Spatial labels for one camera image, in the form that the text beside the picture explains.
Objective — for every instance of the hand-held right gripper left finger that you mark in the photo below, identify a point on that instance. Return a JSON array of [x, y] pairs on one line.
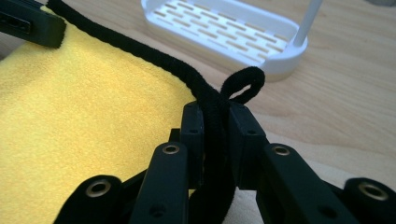
[[168, 180]]

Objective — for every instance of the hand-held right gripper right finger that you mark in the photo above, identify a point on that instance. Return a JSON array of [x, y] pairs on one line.
[[280, 186]]

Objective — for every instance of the yellow cloth with black trim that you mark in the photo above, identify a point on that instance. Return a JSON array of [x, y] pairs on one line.
[[77, 109]]

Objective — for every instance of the white plastic rack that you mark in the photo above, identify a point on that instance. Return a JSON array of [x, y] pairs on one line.
[[218, 28]]

